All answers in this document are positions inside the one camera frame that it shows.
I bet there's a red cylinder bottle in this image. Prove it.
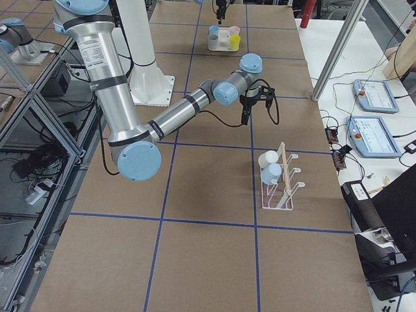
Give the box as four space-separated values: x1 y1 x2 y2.
300 0 317 29

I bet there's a cream plastic tray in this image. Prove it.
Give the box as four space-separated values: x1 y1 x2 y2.
208 27 240 52

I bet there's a white wire cup rack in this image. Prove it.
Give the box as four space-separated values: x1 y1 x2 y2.
258 142 306 211

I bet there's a pink plastic cup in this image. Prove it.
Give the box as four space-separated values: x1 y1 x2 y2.
229 26 240 36

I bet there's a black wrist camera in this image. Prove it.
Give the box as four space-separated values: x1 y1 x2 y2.
259 86 275 109

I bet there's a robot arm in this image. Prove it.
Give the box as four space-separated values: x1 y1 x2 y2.
53 1 263 181

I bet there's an aluminium frame post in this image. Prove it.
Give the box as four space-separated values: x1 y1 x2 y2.
311 0 369 101

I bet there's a white plastic cup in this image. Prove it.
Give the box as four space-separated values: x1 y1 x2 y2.
257 150 279 169

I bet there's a grey plastic cup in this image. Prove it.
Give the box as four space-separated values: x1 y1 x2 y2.
207 34 218 51

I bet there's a light blue plastic cup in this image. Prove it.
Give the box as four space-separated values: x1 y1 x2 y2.
261 163 283 185

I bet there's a lower teach pendant tablet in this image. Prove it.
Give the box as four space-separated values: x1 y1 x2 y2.
346 116 401 159

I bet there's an upper teach pendant tablet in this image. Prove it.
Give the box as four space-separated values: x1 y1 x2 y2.
353 79 399 114

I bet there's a yellow plastic cup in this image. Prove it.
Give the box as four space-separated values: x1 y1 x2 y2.
229 34 241 51

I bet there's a teach pendant tablet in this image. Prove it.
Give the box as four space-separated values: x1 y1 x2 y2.
353 79 399 114
346 116 401 159

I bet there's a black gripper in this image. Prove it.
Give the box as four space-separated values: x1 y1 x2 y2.
214 0 229 25
239 94 259 125

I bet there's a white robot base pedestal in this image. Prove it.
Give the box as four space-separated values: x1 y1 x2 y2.
116 1 175 107

